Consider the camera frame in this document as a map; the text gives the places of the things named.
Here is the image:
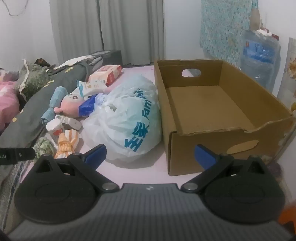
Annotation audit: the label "grey quilt yellow stars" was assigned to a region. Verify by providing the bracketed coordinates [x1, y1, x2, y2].
[0, 58, 103, 151]

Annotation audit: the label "grey curtain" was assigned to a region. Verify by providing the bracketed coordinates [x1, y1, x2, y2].
[50, 0, 165, 66]

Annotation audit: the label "blue patterned wall cloth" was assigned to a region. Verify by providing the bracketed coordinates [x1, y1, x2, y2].
[200, 0, 264, 67]

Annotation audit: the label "brown cardboard box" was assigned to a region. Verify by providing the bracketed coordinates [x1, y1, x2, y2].
[154, 59, 295, 176]

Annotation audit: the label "white packet blue print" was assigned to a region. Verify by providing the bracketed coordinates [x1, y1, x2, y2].
[76, 80, 108, 98]

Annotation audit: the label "pink plush doll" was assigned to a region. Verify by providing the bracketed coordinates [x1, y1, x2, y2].
[54, 92, 93, 118]

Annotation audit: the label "light blue towel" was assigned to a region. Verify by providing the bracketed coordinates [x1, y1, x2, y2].
[41, 86, 68, 126]

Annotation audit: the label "blue tissue packet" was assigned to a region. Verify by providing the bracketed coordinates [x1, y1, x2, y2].
[79, 95, 97, 118]

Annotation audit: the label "white plastic bag blue print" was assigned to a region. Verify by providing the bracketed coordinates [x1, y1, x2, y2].
[81, 74, 162, 161]

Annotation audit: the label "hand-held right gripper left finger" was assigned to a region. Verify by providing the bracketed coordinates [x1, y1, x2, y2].
[31, 144, 120, 193]

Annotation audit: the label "green knitted cloth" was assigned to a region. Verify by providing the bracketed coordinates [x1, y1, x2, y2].
[33, 137, 57, 160]

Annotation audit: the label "pink cloth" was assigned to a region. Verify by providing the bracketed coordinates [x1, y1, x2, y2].
[0, 70, 21, 132]

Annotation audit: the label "small printed carton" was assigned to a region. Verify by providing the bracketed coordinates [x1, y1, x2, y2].
[55, 115, 82, 131]

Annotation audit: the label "dark grey case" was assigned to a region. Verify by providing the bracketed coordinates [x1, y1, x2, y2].
[91, 49, 122, 67]

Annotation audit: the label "blue water jug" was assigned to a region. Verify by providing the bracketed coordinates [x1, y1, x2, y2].
[240, 30, 281, 92]

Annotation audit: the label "orange object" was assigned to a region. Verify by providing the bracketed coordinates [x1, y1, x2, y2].
[279, 204, 296, 230]

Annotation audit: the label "green fuzzy cloth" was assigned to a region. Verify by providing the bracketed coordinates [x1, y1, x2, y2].
[20, 64, 52, 100]

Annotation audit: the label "pink red packet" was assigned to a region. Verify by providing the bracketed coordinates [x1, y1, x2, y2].
[88, 65, 123, 85]

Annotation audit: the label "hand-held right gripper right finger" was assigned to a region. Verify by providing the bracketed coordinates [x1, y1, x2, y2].
[181, 145, 269, 192]

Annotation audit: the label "floral curtain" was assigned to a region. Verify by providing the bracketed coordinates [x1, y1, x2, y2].
[279, 37, 296, 107]

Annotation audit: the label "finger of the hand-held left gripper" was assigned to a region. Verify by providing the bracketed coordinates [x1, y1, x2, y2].
[0, 147, 36, 165]

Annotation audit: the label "orange striped cloth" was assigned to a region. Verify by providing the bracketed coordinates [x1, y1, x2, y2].
[55, 129, 80, 159]

